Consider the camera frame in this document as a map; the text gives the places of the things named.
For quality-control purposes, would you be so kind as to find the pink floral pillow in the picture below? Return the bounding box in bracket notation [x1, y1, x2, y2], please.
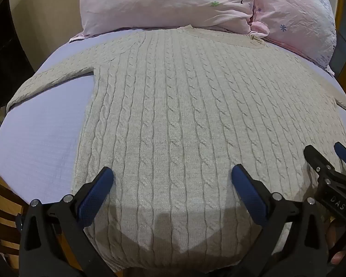
[249, 0, 338, 72]
[69, 0, 258, 42]

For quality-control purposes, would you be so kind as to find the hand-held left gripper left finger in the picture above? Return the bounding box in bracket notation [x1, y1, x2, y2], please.
[19, 166, 124, 277]

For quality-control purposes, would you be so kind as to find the beige cable-knit sweater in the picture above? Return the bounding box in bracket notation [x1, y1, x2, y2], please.
[6, 25, 346, 272]

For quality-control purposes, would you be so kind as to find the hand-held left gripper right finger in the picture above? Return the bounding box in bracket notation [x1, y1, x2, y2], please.
[231, 164, 331, 277]

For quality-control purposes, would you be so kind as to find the person's right hand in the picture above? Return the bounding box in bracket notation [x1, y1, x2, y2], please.
[325, 219, 346, 266]

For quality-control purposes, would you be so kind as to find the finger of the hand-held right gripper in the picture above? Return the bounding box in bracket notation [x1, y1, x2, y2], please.
[303, 145, 336, 181]
[334, 142, 346, 166]

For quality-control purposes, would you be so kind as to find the wooden slatted frame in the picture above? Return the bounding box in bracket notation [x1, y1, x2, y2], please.
[0, 163, 28, 259]

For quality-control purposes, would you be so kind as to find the lavender bed sheet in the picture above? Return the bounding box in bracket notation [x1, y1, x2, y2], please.
[0, 27, 346, 208]

